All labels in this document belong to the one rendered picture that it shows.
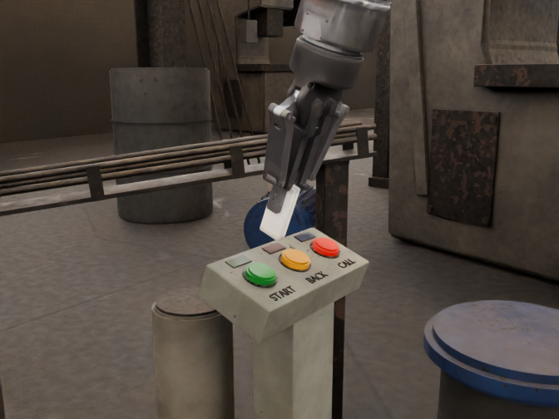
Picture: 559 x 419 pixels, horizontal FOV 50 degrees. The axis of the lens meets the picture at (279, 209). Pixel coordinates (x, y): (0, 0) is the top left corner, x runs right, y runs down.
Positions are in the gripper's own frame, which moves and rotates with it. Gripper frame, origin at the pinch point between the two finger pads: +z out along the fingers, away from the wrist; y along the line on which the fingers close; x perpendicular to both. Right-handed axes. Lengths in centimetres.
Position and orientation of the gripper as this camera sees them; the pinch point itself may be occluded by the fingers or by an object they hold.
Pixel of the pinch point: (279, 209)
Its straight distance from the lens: 71.9
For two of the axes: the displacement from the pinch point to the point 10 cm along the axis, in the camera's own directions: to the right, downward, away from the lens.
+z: -2.7, 8.7, 4.2
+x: 7.4, 4.7, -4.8
